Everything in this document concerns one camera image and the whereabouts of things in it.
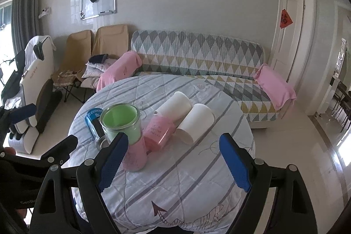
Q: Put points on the striped quilt table cover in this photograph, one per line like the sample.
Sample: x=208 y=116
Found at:
x=178 y=184

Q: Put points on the diamond patterned sofa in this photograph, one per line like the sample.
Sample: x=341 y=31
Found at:
x=197 y=50

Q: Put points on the red door decoration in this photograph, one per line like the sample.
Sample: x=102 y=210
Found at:
x=286 y=19

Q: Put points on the dark folded cloth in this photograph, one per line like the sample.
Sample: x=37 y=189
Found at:
x=98 y=58

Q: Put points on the stack of pale pillows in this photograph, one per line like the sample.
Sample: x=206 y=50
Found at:
x=96 y=69

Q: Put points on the white door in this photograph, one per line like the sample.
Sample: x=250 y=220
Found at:
x=288 y=50

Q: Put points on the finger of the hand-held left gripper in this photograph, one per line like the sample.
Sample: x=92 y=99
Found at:
x=61 y=147
x=25 y=111

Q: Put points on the white paper cup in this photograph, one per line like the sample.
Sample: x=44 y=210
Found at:
x=196 y=123
x=175 y=105

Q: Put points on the pink plastic cup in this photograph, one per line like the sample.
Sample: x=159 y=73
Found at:
x=160 y=131

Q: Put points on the white massage chair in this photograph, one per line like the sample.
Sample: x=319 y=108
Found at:
x=34 y=75

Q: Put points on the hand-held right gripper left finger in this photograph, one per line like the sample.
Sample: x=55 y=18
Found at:
x=113 y=161

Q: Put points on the small wall shelf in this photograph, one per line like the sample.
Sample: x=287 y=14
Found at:
x=45 y=12

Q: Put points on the pink towel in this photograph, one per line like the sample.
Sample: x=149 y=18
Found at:
x=274 y=86
x=120 y=68

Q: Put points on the pink and green cup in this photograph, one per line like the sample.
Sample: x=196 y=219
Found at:
x=119 y=117

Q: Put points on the blue can lying down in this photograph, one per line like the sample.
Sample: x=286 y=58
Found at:
x=92 y=120

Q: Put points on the tan folding chair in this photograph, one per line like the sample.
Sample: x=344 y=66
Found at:
x=75 y=53
x=112 y=39

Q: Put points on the wall whiteboard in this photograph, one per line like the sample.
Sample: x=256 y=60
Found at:
x=101 y=1

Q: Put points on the dark dining chairs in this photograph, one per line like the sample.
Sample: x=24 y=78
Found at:
x=338 y=102

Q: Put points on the grey striped curtain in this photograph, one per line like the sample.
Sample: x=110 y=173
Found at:
x=26 y=12

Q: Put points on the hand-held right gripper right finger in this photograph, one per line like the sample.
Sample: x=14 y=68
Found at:
x=236 y=164

